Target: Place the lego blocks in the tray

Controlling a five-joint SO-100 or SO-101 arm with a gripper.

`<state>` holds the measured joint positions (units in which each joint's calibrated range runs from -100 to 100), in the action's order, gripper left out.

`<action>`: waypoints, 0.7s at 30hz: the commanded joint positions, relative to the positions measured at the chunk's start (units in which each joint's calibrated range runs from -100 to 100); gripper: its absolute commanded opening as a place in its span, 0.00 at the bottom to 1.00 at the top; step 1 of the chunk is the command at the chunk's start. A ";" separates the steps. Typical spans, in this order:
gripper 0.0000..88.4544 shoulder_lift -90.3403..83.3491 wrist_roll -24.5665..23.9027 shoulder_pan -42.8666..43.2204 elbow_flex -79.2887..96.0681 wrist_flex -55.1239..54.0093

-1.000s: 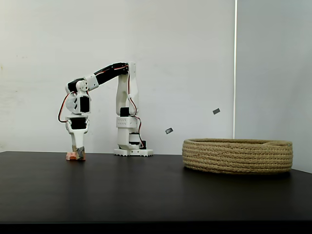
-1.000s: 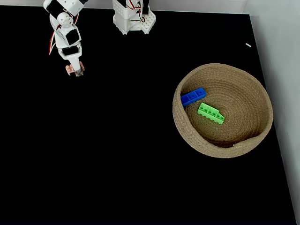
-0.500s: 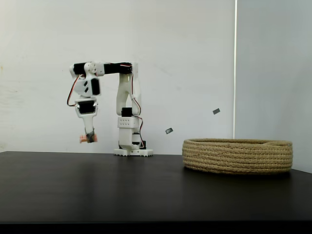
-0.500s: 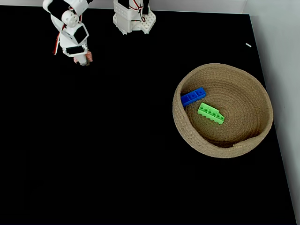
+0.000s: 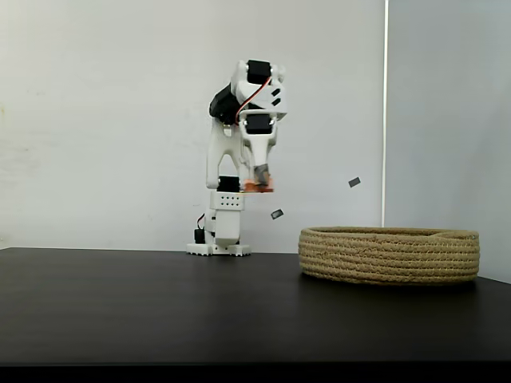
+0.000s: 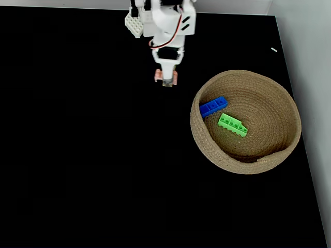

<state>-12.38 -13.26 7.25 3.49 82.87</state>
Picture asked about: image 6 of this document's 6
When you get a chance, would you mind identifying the red white black servo cable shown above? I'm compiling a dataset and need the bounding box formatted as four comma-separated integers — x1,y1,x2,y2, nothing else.
148,12,183,50

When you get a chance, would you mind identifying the pink lego block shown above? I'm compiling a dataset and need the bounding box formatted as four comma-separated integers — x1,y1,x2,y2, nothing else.
154,69,179,86

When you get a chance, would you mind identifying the green lego block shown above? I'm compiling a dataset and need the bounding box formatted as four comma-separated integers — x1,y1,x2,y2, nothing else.
217,113,249,138

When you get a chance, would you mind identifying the blue lego block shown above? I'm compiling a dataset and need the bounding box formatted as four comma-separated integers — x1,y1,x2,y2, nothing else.
199,96,229,119

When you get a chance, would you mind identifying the woven rope basket tray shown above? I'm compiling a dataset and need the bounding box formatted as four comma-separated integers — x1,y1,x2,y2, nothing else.
190,69,303,175

